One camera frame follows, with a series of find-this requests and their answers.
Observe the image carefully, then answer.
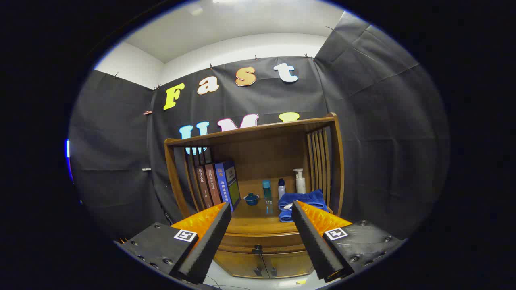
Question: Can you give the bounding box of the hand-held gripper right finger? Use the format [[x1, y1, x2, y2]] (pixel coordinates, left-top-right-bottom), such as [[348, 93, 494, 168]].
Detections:
[[291, 200, 406, 283]]

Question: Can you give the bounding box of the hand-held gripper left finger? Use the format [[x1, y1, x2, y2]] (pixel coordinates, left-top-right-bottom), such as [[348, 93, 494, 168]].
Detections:
[[116, 202, 232, 285]]

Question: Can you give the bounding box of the wooden drawer with black knob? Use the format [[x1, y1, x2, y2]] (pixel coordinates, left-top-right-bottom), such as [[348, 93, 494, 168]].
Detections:
[[218, 230, 309, 255]]

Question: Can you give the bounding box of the wooden countertop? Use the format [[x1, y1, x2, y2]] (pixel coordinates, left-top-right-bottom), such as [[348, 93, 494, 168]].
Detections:
[[220, 193, 311, 235]]

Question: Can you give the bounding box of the wooden cabinet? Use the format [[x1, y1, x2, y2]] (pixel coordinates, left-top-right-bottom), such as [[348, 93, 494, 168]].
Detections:
[[164, 112, 345, 279]]

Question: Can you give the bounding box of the folded blue towel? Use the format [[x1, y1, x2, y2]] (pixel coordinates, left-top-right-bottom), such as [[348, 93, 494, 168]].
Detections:
[[278, 189, 329, 223]]

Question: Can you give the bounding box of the dark brown book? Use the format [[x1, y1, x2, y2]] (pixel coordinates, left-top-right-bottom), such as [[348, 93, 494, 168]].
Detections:
[[196, 166, 212, 209]]

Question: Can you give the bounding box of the white pump bottle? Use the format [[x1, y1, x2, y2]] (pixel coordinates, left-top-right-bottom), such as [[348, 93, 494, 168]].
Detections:
[[293, 168, 306, 194]]

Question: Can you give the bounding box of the reddish brown book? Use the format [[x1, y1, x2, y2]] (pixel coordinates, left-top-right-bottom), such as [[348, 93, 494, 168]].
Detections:
[[204, 163, 222, 206]]

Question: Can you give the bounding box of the thick blue book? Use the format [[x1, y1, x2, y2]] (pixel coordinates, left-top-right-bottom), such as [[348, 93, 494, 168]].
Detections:
[[214, 161, 241, 212]]

